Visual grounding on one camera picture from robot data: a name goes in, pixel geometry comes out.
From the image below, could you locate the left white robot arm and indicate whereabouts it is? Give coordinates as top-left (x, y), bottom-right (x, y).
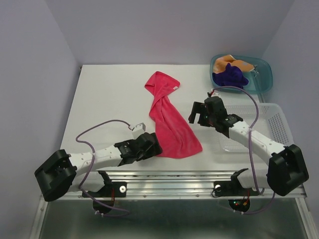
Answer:
top-left (34, 132), bottom-right (162, 202)

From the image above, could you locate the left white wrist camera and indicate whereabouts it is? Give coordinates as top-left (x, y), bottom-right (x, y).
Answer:
top-left (129, 122), bottom-right (146, 139)

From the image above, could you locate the pink towel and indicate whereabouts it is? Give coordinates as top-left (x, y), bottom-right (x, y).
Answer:
top-left (145, 71), bottom-right (202, 159)

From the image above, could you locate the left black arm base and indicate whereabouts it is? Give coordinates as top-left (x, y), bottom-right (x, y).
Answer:
top-left (80, 170), bottom-right (130, 217)

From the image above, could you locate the white perforated basket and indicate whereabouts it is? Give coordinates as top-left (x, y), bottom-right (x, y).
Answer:
top-left (218, 103), bottom-right (294, 153)

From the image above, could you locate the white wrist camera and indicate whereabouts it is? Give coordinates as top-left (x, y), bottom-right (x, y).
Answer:
top-left (207, 90), bottom-right (221, 98)
top-left (129, 122), bottom-right (146, 139)

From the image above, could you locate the orange towel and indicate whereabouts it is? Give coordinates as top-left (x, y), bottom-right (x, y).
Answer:
top-left (212, 55), bottom-right (255, 74)

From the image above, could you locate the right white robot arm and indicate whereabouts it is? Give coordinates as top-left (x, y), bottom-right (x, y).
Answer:
top-left (188, 96), bottom-right (309, 197)

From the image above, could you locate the aluminium mounting rail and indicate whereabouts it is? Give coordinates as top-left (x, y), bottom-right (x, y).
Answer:
top-left (41, 170), bottom-right (307, 201)

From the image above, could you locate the blue plastic tub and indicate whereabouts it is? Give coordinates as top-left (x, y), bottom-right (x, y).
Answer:
top-left (210, 54), bottom-right (273, 94)

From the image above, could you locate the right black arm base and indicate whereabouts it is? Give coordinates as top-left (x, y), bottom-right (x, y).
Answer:
top-left (211, 168), bottom-right (259, 214)

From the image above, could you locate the purple towel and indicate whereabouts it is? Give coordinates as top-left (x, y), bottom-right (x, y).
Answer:
top-left (212, 63), bottom-right (249, 89)

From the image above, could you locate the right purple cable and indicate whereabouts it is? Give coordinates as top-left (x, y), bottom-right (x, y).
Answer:
top-left (208, 86), bottom-right (276, 216)

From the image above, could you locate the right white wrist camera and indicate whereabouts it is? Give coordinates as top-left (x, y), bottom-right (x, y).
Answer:
top-left (207, 90), bottom-right (221, 98)

